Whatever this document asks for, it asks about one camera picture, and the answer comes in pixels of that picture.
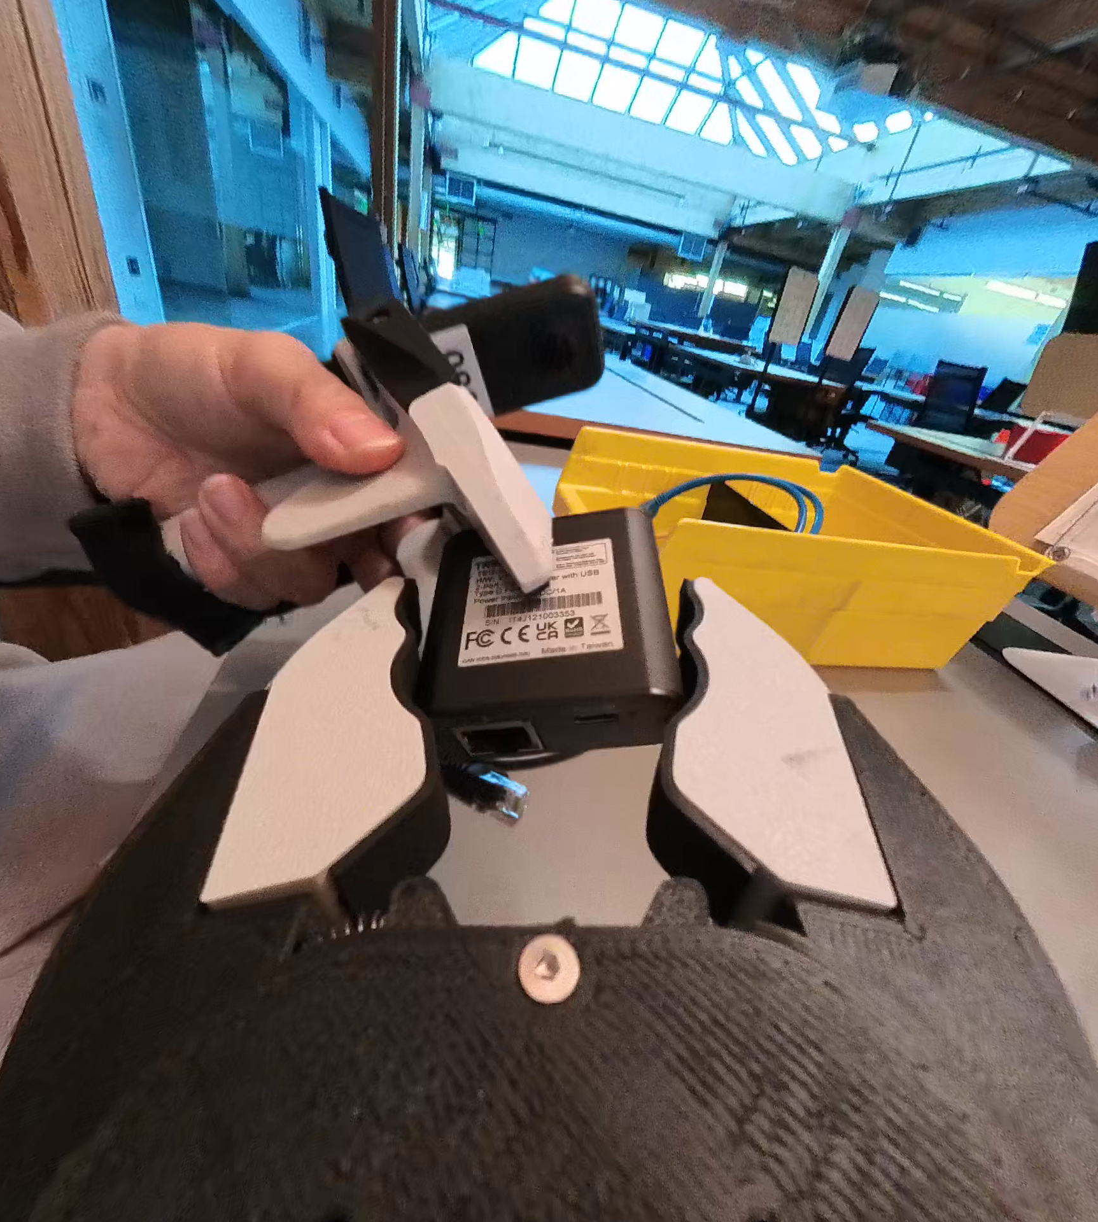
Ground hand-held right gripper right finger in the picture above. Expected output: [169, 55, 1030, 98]
[647, 575, 901, 925]

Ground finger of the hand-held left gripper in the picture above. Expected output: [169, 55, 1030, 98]
[407, 385, 558, 596]
[394, 520, 446, 621]

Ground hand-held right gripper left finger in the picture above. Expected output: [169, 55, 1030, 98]
[197, 575, 453, 922]

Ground black network cable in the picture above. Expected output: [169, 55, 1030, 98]
[438, 754, 530, 828]

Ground black power adapter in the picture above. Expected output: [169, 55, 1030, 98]
[414, 509, 685, 756]

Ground yellow plastic bin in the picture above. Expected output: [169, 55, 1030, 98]
[553, 424, 1056, 669]

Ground person's left hand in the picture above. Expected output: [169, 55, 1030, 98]
[72, 319, 407, 612]

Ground table with brown edge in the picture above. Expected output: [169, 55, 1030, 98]
[495, 358, 818, 459]

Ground tan partition panel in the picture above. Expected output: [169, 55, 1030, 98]
[831, 286, 880, 361]
[768, 267, 820, 347]

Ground skylight window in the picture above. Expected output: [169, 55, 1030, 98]
[472, 0, 932, 164]

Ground clear acrylic stand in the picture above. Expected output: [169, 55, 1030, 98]
[1002, 610, 1098, 774]

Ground paper document on stand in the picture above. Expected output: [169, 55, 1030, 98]
[987, 330, 1098, 642]

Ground small red box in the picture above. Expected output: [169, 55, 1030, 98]
[1002, 420, 1076, 465]

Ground blue cable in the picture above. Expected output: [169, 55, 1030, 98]
[639, 472, 827, 537]

